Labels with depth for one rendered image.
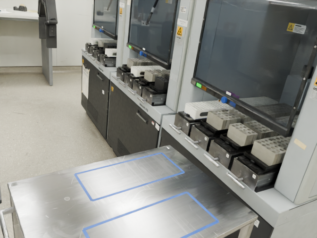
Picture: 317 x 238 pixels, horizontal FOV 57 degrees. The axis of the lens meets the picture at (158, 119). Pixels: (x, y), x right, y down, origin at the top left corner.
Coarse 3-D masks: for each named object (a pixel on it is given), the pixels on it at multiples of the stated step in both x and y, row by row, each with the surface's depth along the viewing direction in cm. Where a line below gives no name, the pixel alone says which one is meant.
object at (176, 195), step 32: (128, 160) 104; (160, 160) 107; (32, 192) 83; (64, 192) 85; (96, 192) 86; (128, 192) 88; (160, 192) 90; (192, 192) 92; (224, 192) 94; (0, 224) 76; (32, 224) 73; (64, 224) 74; (96, 224) 75; (128, 224) 77; (160, 224) 78; (192, 224) 79; (224, 224) 81
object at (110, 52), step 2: (106, 50) 247; (108, 50) 245; (110, 50) 246; (112, 50) 247; (114, 50) 248; (116, 50) 249; (106, 52) 248; (108, 52) 243; (110, 52) 243; (112, 52) 244; (114, 52) 245; (116, 52) 246; (108, 54) 244; (110, 54) 244; (112, 54) 255; (114, 54) 256; (116, 54) 257; (108, 56) 244; (110, 56) 245; (112, 56) 246; (114, 56) 246; (116, 56) 247
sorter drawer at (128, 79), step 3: (126, 72) 208; (129, 72) 209; (126, 75) 206; (129, 75) 203; (132, 75) 203; (126, 78) 206; (129, 78) 202; (132, 78) 199; (135, 78) 201; (138, 78) 202; (126, 81) 207; (129, 81) 203; (132, 81) 199; (123, 84) 203; (126, 84) 205; (129, 84) 203; (132, 84) 200
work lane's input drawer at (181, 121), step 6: (180, 114) 151; (186, 114) 150; (180, 120) 151; (186, 120) 146; (192, 120) 145; (198, 120) 147; (180, 126) 151; (186, 126) 146; (180, 132) 145; (186, 132) 147
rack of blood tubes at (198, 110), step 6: (192, 102) 154; (198, 102) 155; (204, 102) 157; (210, 102) 158; (216, 102) 159; (186, 108) 151; (192, 108) 147; (198, 108) 148; (204, 108) 149; (210, 108) 150; (216, 108) 151; (222, 108) 153; (228, 108) 155; (192, 114) 147; (198, 114) 146; (204, 114) 156
